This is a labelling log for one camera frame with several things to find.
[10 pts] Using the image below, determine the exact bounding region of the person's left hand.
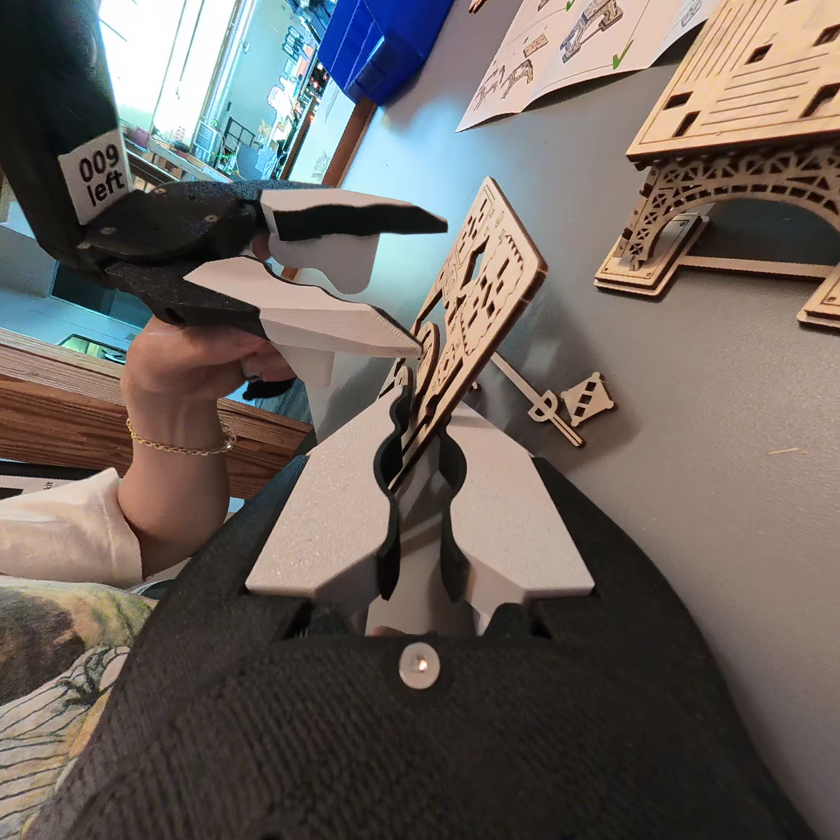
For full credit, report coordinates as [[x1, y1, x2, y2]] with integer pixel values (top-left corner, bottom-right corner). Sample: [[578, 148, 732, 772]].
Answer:
[[121, 323, 297, 429]]

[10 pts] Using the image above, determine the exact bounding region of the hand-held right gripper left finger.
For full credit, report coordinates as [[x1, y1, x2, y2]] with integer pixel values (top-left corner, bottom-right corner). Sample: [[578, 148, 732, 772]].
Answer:
[[246, 384, 413, 619]]

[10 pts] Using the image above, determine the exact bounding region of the person's printed shirt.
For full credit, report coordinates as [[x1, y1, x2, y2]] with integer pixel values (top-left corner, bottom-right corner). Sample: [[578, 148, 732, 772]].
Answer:
[[0, 467, 178, 840]]

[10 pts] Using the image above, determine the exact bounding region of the white instruction sheet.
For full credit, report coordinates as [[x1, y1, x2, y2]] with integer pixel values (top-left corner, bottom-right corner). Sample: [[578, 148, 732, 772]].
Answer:
[[456, 0, 723, 132]]

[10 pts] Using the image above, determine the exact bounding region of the bright window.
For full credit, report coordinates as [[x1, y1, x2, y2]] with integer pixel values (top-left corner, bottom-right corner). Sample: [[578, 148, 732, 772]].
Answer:
[[98, 0, 263, 165]]

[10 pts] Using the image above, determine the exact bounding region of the thin wooden strip piece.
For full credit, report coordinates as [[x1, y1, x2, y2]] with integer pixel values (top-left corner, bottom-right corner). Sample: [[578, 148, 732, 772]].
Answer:
[[489, 351, 585, 448]]

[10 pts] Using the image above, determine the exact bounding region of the wooden tower base model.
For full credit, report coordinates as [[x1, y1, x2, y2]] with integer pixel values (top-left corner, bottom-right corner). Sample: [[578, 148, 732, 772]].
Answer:
[[594, 0, 840, 329]]

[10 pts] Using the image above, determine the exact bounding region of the grey desk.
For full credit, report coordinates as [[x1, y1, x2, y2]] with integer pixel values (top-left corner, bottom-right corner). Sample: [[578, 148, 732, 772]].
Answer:
[[308, 0, 840, 840]]

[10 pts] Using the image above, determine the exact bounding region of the wooden puzzle parts sheet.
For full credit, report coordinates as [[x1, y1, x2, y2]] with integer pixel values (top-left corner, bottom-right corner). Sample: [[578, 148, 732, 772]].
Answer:
[[379, 176, 549, 490]]

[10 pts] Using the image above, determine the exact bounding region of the small square wooden piece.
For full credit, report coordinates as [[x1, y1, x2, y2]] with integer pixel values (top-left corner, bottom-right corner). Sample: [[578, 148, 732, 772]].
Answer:
[[561, 372, 618, 427]]

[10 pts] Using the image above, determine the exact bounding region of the blue plastic bin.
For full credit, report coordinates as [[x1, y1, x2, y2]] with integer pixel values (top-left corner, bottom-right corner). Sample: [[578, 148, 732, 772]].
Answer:
[[317, 0, 455, 106]]

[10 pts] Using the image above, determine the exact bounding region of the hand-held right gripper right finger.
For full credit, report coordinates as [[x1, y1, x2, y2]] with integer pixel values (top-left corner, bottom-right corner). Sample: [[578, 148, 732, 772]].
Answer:
[[438, 402, 595, 635]]

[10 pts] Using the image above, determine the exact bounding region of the person's left forearm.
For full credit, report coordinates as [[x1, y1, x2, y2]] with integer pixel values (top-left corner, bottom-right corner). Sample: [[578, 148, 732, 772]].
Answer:
[[118, 430, 253, 581]]

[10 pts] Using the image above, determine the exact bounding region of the brown wooden post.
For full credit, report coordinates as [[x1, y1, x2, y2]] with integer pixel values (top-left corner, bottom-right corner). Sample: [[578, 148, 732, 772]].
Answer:
[[320, 98, 378, 191]]

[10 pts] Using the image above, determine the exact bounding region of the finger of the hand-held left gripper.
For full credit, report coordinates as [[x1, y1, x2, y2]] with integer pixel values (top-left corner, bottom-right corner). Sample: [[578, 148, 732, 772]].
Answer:
[[184, 256, 423, 389], [259, 187, 450, 294]]

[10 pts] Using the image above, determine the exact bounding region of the wooden plank bench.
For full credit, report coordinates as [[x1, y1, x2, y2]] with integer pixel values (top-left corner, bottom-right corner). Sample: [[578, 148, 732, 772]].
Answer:
[[0, 328, 312, 500]]

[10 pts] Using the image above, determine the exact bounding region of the gold chain bracelet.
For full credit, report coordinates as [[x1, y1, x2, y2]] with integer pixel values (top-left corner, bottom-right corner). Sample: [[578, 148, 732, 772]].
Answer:
[[126, 416, 237, 457]]

